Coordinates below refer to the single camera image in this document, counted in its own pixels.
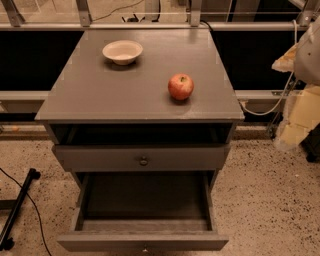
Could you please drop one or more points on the grey top drawer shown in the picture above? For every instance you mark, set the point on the grey top drawer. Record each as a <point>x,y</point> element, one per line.
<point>112,159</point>

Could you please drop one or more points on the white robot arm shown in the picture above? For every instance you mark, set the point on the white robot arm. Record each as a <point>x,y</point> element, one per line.
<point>310,41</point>

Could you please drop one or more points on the black stand leg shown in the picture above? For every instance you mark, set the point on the black stand leg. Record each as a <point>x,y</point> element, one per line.
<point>6,243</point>

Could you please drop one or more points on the grey wooden drawer cabinet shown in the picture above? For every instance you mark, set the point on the grey wooden drawer cabinet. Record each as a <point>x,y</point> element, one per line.
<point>97,102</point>

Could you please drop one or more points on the white paper bowl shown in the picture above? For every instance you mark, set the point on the white paper bowl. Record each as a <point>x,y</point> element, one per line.
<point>122,52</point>

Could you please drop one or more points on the metal frame rail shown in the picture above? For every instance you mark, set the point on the metal frame rail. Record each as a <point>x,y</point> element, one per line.
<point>221,15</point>

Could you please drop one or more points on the red apple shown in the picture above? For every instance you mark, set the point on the red apple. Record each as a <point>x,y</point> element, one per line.
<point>180,86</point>

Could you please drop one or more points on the grey drawer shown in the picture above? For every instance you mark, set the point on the grey drawer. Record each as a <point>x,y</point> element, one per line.
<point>170,211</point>
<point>112,159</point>

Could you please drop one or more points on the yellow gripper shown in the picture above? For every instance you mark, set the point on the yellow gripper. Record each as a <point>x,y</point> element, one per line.
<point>309,58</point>

